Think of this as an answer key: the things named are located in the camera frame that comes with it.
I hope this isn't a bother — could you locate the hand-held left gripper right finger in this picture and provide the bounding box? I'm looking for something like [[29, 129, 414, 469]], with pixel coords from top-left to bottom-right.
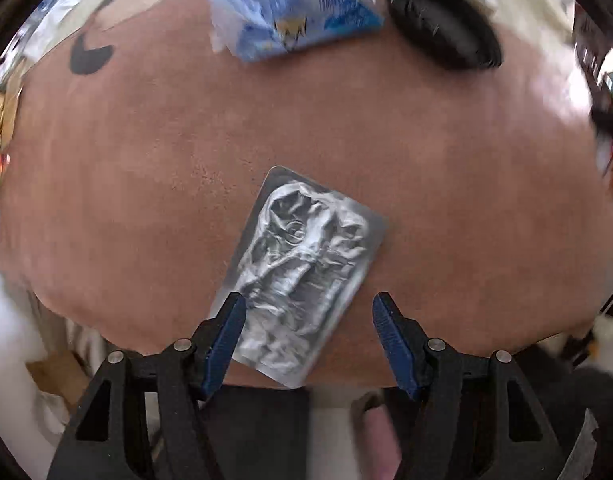
[[371, 291, 569, 480]]

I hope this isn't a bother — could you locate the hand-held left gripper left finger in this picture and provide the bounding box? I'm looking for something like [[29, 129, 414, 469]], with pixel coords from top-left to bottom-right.
[[46, 291, 248, 480]]

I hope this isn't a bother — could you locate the silver foil blister pack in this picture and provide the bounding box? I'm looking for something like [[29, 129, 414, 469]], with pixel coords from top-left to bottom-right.
[[206, 165, 391, 390]]

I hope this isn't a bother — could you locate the pink cat print tablecloth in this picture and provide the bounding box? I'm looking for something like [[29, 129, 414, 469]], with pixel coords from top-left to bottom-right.
[[0, 0, 613, 392]]

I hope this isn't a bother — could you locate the black oval lid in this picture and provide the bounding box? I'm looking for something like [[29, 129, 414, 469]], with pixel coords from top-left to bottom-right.
[[385, 0, 503, 72]]

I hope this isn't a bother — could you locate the blue plastic packet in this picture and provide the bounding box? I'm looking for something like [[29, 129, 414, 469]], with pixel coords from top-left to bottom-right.
[[199, 0, 384, 64]]

